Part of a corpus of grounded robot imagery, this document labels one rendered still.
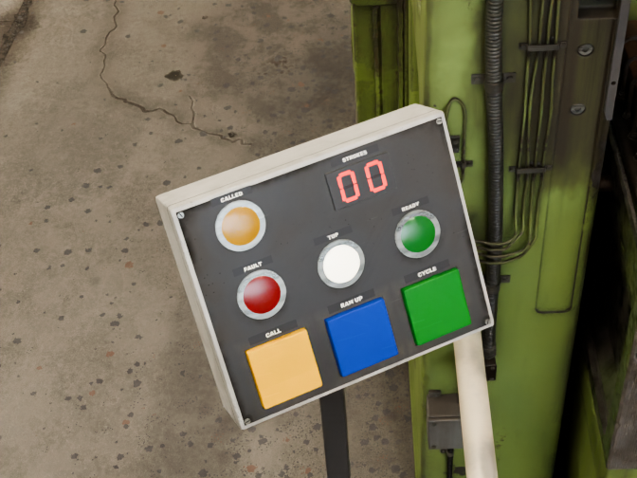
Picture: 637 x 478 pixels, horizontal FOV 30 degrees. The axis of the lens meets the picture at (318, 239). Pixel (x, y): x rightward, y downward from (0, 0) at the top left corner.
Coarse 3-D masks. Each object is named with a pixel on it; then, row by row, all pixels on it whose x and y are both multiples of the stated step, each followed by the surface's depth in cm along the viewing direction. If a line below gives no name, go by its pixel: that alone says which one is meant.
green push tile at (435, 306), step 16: (448, 272) 142; (400, 288) 141; (416, 288) 141; (432, 288) 141; (448, 288) 142; (416, 304) 141; (432, 304) 142; (448, 304) 142; (464, 304) 143; (416, 320) 141; (432, 320) 142; (448, 320) 143; (464, 320) 144; (416, 336) 142; (432, 336) 143
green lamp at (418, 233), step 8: (416, 216) 139; (424, 216) 139; (408, 224) 139; (416, 224) 139; (424, 224) 139; (432, 224) 140; (408, 232) 139; (416, 232) 139; (424, 232) 140; (432, 232) 140; (408, 240) 139; (416, 240) 140; (424, 240) 140; (432, 240) 140; (408, 248) 140; (416, 248) 140; (424, 248) 140
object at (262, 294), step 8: (256, 280) 134; (264, 280) 134; (272, 280) 135; (248, 288) 134; (256, 288) 134; (264, 288) 134; (272, 288) 135; (280, 288) 135; (248, 296) 134; (256, 296) 134; (264, 296) 135; (272, 296) 135; (280, 296) 135; (248, 304) 134; (256, 304) 135; (264, 304) 135; (272, 304) 135; (256, 312) 135; (264, 312) 135
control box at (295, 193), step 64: (384, 128) 137; (192, 192) 133; (256, 192) 132; (320, 192) 135; (384, 192) 137; (448, 192) 140; (192, 256) 131; (256, 256) 134; (320, 256) 136; (384, 256) 139; (448, 256) 142; (256, 320) 135; (320, 320) 138
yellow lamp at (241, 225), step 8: (240, 208) 131; (248, 208) 132; (232, 216) 131; (240, 216) 132; (248, 216) 132; (256, 216) 132; (224, 224) 131; (232, 224) 131; (240, 224) 132; (248, 224) 132; (256, 224) 132; (224, 232) 131; (232, 232) 132; (240, 232) 132; (248, 232) 132; (256, 232) 133; (232, 240) 132; (240, 240) 132; (248, 240) 133
